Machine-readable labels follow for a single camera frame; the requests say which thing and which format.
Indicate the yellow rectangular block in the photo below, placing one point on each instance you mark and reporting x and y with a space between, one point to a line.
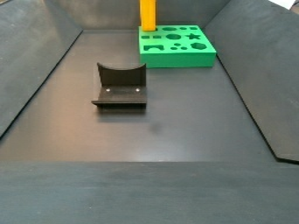
148 15

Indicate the black curved holder stand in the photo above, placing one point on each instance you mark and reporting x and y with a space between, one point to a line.
121 86

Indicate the green foam shape board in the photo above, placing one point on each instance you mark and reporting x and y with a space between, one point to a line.
175 46

